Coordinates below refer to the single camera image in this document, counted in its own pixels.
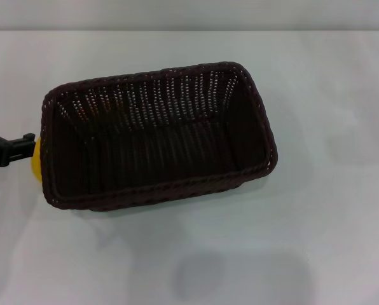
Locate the dark brown woven basket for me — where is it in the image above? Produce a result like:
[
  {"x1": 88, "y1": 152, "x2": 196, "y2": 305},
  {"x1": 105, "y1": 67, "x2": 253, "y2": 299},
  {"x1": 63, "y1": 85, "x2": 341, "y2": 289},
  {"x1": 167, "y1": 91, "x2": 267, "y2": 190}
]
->
[{"x1": 38, "y1": 60, "x2": 279, "y2": 212}]

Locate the yellow banana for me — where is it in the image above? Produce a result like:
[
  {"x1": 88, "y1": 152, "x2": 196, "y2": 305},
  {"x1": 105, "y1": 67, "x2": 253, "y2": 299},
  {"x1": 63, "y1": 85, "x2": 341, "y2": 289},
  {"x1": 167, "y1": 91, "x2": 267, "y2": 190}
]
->
[{"x1": 29, "y1": 138, "x2": 45, "y2": 186}]

